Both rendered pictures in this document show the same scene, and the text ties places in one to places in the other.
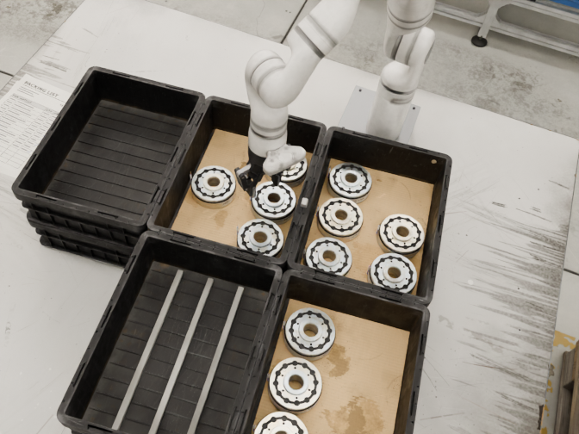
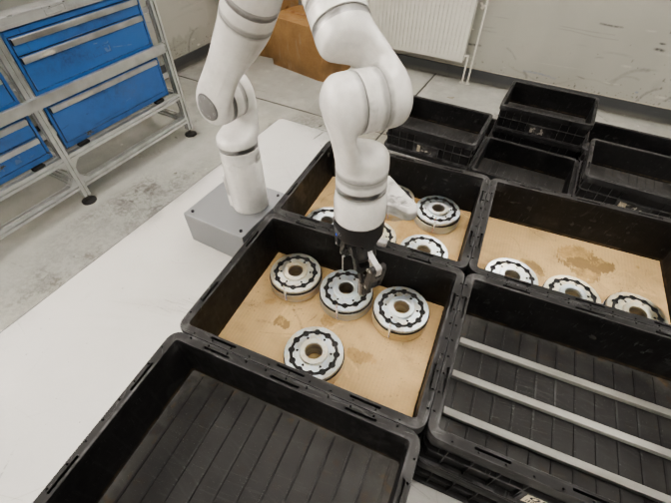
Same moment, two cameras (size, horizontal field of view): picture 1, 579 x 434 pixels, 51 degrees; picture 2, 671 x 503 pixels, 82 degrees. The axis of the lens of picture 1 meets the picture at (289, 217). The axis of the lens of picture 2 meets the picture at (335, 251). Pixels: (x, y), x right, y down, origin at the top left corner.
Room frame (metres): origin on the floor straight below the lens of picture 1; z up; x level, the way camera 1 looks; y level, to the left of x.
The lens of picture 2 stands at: (0.69, 0.48, 1.46)
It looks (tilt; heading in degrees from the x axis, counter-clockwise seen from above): 47 degrees down; 285
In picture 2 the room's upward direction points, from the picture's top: straight up
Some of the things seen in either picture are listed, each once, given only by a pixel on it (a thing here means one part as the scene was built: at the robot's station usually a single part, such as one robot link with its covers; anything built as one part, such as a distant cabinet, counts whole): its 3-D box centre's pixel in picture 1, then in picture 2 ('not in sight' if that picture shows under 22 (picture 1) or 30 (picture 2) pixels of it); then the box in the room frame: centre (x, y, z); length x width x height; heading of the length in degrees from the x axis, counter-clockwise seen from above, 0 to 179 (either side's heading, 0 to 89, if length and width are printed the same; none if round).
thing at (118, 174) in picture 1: (119, 156); (238, 497); (0.84, 0.41, 0.87); 0.40 x 0.30 x 0.11; 172
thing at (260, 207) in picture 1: (273, 199); (345, 289); (0.79, 0.04, 0.86); 0.10 x 0.10 x 0.01
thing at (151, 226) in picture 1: (242, 175); (330, 301); (0.80, 0.12, 0.92); 0.40 x 0.30 x 0.02; 172
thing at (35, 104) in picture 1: (21, 123); not in sight; (1.03, 0.76, 0.70); 0.33 x 0.23 x 0.01; 166
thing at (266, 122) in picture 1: (268, 92); (356, 136); (0.78, 0.07, 1.21); 0.09 x 0.07 x 0.15; 38
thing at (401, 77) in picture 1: (407, 58); (232, 114); (1.12, -0.22, 1.04); 0.09 x 0.09 x 0.17; 71
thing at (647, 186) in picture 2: not in sight; (614, 215); (-0.11, -0.99, 0.37); 0.40 x 0.30 x 0.45; 166
